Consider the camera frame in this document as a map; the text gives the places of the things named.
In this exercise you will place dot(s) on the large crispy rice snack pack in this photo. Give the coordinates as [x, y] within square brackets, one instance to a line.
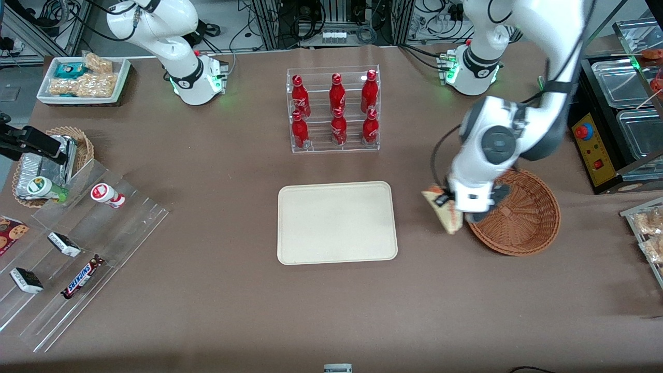
[90, 85]

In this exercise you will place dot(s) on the teal snack packet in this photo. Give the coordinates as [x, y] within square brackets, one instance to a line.
[70, 70]

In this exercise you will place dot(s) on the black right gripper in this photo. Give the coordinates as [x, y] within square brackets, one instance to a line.
[14, 137]

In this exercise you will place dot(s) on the white power strip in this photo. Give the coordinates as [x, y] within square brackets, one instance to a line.
[334, 37]

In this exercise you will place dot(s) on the red fried food piece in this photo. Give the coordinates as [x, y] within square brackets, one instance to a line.
[653, 53]
[658, 85]

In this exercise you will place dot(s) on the black cabinet with yellow panel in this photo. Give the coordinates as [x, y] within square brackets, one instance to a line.
[595, 155]

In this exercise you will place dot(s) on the red emergency stop button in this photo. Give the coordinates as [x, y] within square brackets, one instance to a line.
[583, 132]

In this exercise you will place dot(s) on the small brown wicker basket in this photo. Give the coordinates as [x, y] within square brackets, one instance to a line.
[85, 150]

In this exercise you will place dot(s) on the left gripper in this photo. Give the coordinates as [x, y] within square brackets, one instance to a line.
[448, 197]

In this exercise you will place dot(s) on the round brown wicker basket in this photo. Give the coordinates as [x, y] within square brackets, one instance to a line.
[528, 223]

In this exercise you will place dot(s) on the clear acrylic stepped display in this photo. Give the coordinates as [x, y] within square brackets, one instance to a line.
[119, 233]

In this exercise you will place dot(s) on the green capped yoghurt bottle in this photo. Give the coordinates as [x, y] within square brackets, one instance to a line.
[44, 187]

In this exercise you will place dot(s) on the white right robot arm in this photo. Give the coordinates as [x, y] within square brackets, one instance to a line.
[155, 26]

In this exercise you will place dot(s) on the chocolate chip cookie pack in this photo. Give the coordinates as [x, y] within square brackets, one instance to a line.
[13, 233]

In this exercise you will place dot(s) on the grey white device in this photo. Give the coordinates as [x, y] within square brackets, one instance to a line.
[337, 369]

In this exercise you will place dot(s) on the white tray of snacks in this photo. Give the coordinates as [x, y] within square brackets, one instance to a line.
[46, 96]

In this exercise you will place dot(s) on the clear plastic food container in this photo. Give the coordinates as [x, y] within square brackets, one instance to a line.
[642, 134]
[621, 83]

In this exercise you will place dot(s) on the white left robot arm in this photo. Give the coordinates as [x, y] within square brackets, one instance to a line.
[497, 140]

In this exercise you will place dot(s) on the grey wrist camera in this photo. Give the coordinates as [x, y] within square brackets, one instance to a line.
[500, 196]

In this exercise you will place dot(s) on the red capped yoghurt bottle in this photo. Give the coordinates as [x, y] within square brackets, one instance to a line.
[103, 193]

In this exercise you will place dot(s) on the Snickers bar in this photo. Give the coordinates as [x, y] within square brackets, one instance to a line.
[83, 277]

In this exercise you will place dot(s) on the small crispy rice snack pack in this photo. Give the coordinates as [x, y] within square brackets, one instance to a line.
[98, 63]

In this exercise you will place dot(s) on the black white chocolate bar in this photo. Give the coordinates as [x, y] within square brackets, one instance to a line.
[64, 244]
[26, 280]

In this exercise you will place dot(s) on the clear acrylic bottle rack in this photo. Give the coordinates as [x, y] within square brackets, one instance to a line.
[318, 140]

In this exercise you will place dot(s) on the silver foil packs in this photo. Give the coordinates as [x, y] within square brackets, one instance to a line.
[44, 166]

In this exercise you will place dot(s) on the beige rectangular serving tray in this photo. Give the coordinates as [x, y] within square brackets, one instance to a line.
[336, 223]

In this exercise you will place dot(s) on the aluminium frame rack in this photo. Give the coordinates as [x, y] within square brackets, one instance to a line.
[269, 20]

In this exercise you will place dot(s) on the red Coca-Cola bottle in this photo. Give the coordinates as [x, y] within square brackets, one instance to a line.
[337, 96]
[369, 93]
[339, 129]
[299, 132]
[299, 98]
[370, 128]

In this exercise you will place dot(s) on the triangular sandwich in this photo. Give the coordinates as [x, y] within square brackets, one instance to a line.
[448, 220]

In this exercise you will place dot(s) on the grey tray of snack packs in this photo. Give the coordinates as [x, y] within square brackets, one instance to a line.
[629, 217]

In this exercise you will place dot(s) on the clear wrapped snack pack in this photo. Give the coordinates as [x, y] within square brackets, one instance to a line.
[650, 221]
[653, 249]

